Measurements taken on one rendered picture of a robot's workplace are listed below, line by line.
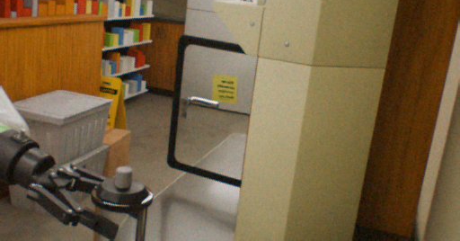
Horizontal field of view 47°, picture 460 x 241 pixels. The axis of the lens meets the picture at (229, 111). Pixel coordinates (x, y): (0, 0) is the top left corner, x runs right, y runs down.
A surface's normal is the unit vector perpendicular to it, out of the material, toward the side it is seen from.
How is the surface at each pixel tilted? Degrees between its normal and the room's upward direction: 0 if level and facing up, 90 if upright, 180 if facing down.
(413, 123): 90
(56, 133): 96
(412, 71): 90
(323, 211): 90
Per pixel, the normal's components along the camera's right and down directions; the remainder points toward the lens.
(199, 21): -0.30, 0.20
